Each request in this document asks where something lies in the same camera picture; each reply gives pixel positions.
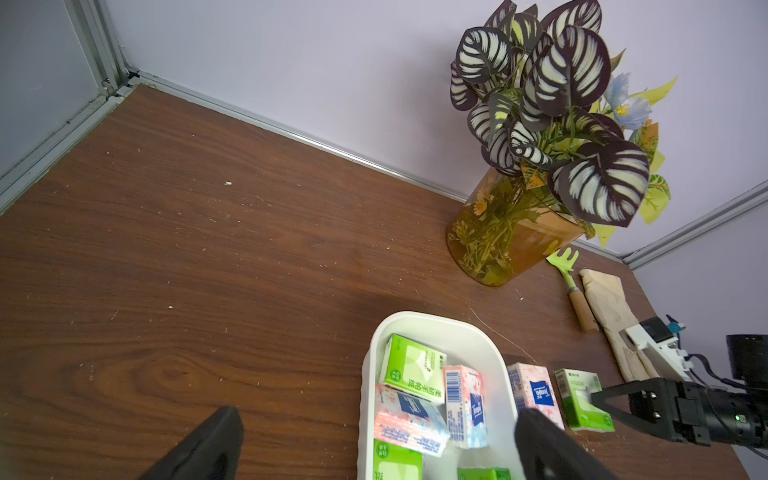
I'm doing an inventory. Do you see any white storage box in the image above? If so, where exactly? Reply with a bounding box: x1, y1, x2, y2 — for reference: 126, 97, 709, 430
357, 311, 525, 479

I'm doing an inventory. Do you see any narrow green tissue pack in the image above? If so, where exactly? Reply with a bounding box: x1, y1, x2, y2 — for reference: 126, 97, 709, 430
457, 467, 512, 480

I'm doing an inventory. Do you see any pink tempo tissue pack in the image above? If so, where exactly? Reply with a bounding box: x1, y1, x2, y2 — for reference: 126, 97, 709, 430
507, 362, 565, 430

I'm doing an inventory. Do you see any amber vase with plants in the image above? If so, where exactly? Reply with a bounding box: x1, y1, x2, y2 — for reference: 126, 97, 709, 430
446, 1, 671, 287

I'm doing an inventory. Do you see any green hand rake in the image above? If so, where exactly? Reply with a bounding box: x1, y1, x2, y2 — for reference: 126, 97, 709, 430
546, 247, 599, 333

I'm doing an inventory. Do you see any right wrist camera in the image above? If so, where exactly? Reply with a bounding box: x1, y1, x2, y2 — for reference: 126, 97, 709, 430
620, 317, 693, 382

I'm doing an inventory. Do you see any beige garden glove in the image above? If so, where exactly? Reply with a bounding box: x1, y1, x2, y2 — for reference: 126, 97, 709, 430
580, 269, 660, 382

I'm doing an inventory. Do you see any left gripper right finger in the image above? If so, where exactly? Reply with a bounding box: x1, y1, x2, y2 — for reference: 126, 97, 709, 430
514, 409, 618, 480

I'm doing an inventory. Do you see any green tissue pack in box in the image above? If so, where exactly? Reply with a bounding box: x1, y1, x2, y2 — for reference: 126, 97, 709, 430
372, 440, 423, 480

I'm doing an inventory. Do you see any pink blue tissue pack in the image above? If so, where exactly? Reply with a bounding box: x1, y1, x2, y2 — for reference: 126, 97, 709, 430
444, 366, 488, 449

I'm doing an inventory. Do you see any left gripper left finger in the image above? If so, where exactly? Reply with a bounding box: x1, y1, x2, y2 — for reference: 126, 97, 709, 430
139, 406, 244, 480

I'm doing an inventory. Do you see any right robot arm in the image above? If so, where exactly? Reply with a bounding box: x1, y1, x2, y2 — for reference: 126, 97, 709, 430
591, 335, 767, 450

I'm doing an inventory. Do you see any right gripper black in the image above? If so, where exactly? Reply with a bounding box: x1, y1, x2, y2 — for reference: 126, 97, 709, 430
591, 378, 767, 447

